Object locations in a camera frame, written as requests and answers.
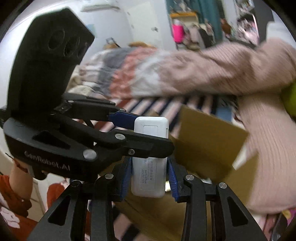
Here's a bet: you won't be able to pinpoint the pink knitted sleeve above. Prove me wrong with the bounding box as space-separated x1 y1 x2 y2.
132 38 296 216

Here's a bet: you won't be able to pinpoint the hanging clothes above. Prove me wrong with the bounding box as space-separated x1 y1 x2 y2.
184 20 223 49

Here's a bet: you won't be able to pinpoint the teal curtain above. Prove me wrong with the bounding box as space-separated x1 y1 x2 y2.
198 0 221 25

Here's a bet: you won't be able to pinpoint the white power adapter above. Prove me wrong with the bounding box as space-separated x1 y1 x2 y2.
131 116 170 198

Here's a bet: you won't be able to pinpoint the bright pink bag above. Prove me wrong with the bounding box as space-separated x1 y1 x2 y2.
172 23 185 43

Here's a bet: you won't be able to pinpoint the brown cardboard box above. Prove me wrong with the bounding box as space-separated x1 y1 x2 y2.
114 105 260 241

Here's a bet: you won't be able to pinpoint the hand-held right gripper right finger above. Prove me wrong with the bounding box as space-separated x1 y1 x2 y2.
166 158 267 241

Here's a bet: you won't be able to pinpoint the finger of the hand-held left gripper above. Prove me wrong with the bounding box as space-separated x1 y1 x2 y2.
49 113 175 166
62 93 142 130

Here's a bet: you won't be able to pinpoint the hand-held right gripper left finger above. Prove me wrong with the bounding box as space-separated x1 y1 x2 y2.
27 158 133 241

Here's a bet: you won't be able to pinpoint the yellow-green round object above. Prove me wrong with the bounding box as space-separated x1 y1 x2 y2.
280 82 296 117

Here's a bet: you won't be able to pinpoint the orange printed shirt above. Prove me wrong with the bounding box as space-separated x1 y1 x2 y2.
0 182 67 241

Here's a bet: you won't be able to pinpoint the white air conditioner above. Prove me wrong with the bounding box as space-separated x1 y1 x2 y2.
80 4 121 12

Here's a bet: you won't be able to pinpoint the striped bed sheet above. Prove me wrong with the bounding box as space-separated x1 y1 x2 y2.
73 95 233 141

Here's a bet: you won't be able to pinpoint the person's left forearm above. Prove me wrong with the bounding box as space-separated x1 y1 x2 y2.
0 159 33 217

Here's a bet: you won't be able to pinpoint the patchwork blanket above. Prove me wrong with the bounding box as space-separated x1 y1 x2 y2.
67 46 173 100

